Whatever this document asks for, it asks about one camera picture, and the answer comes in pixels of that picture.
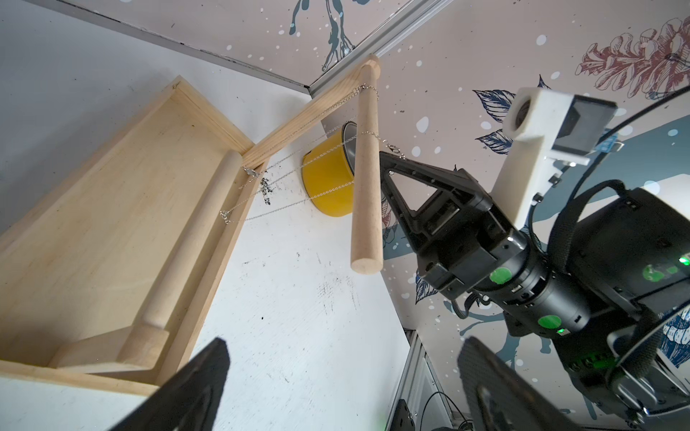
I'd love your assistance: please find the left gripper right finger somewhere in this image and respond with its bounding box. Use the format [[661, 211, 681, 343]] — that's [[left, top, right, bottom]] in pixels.
[[457, 337, 580, 431]]

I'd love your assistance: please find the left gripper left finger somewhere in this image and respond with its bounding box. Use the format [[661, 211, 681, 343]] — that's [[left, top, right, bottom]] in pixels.
[[112, 338, 230, 431]]

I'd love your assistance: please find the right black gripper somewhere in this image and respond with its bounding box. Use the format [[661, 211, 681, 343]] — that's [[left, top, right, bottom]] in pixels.
[[379, 152, 590, 339]]

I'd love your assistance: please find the wooden jewelry display stand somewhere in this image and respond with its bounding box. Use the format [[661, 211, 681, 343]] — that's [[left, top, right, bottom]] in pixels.
[[1, 56, 381, 396]]

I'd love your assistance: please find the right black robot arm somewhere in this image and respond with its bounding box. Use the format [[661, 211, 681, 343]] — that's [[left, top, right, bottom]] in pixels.
[[380, 154, 689, 430]]

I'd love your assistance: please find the yellow pot with black lid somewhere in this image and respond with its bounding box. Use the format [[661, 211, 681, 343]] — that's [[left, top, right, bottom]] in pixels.
[[301, 121, 358, 217]]

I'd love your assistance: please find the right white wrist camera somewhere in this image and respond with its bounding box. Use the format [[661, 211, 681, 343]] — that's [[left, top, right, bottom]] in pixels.
[[491, 87, 617, 229]]

